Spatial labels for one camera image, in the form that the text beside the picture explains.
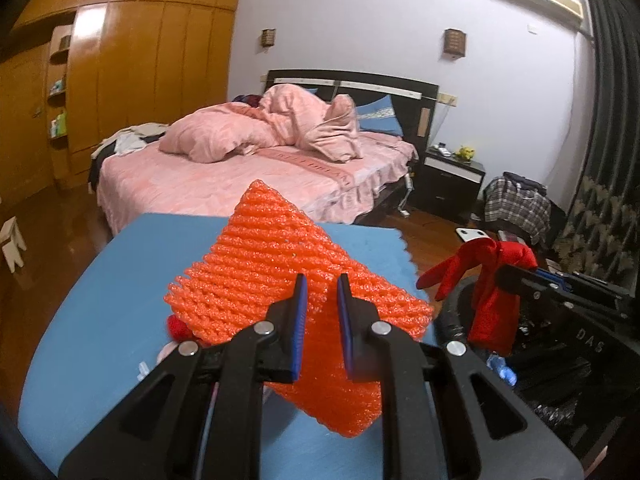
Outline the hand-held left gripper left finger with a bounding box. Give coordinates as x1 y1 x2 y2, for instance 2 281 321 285
57 274 308 480

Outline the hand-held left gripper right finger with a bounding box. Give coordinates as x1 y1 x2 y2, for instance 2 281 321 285
336 273 584 480

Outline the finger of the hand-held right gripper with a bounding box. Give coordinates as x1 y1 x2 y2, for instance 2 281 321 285
497 262 636 326
535 267 633 297

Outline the black bin liner bag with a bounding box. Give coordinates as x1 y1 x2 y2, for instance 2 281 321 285
450 285 640 461

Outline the orange foam fruit net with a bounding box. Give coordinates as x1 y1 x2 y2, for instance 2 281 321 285
164 179 435 440

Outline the black trash bin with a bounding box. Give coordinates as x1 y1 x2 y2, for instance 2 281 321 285
434 277 640 473

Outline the plaid bag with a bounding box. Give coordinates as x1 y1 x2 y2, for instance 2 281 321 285
482 172 553 246

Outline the blue plastic bag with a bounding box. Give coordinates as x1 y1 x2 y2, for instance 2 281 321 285
485 352 518 386

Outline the black white nightstand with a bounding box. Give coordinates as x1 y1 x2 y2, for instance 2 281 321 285
419 144 487 223

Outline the pink wrapper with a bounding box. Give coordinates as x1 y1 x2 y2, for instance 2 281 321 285
155 342 181 366

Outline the pink bed sheet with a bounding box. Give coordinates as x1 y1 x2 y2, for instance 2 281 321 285
95 132 420 236

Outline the dark patterned curtain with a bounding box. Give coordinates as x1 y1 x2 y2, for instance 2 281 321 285
545 0 640 281

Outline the blue table mat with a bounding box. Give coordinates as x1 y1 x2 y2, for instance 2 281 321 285
17 212 418 480

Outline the pink quilt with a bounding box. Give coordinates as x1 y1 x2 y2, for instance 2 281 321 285
159 85 365 163

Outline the blue pillow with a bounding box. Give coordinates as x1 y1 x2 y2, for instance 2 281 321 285
357 94 405 137

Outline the dark wooden bed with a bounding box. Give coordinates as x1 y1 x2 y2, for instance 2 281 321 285
89 70 440 238

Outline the pile of clothes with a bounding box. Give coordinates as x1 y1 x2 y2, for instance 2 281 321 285
90 122 173 171

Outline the wooden wardrobe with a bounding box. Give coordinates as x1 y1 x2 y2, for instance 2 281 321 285
0 0 243 201

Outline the white power strip cable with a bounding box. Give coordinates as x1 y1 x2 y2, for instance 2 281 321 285
397 162 418 218

